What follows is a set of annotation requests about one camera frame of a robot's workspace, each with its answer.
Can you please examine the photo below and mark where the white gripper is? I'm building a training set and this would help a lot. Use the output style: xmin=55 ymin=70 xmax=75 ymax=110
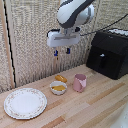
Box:
xmin=46 ymin=28 xmax=81 ymax=58

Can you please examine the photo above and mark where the black toaster box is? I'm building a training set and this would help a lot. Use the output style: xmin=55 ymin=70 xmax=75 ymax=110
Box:
xmin=85 ymin=28 xmax=128 ymax=80

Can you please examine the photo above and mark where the white floral-rimmed plate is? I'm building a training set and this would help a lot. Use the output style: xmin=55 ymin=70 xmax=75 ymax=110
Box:
xmin=3 ymin=87 xmax=48 ymax=120

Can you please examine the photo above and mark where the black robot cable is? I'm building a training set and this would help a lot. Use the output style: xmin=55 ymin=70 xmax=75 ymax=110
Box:
xmin=79 ymin=13 xmax=128 ymax=37

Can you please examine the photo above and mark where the golden bread roll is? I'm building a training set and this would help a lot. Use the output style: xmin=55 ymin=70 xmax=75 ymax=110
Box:
xmin=54 ymin=74 xmax=68 ymax=84

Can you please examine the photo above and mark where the yellow food in bowl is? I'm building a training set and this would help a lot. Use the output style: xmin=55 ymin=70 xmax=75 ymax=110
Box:
xmin=51 ymin=85 xmax=67 ymax=92

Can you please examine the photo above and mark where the pink mug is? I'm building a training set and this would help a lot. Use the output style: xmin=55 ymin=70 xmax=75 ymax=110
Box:
xmin=72 ymin=73 xmax=88 ymax=93

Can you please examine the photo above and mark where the small white bowl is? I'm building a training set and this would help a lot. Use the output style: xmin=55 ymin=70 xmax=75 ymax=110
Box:
xmin=49 ymin=80 xmax=68 ymax=96

